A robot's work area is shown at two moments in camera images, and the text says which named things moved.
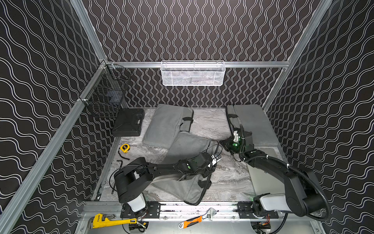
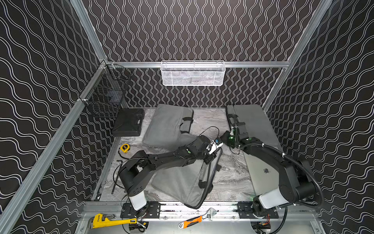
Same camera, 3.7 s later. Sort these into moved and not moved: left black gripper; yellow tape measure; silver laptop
Moved: left black gripper
Not moved: silver laptop; yellow tape measure
